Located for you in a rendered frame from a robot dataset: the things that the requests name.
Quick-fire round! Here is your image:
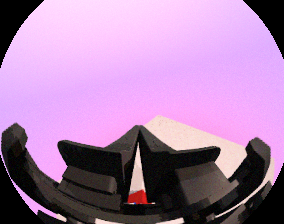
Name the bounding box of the red circuit board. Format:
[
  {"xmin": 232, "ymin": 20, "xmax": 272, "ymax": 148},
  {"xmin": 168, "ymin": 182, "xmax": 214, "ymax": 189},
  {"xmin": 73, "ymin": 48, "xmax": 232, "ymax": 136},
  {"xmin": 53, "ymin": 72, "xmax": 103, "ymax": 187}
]
[{"xmin": 127, "ymin": 189, "xmax": 153, "ymax": 204}]

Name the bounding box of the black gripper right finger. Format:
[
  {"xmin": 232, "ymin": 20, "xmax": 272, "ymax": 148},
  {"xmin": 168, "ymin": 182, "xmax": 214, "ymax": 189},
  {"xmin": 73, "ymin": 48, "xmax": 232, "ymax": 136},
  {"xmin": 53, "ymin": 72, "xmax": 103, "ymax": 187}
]
[{"xmin": 138, "ymin": 124, "xmax": 220, "ymax": 202}]

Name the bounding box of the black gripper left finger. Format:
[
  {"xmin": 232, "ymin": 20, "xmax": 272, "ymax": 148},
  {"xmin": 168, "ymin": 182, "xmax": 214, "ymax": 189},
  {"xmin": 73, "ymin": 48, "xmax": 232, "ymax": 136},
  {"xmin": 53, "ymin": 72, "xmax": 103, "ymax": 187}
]
[{"xmin": 57, "ymin": 124, "xmax": 139, "ymax": 204}]

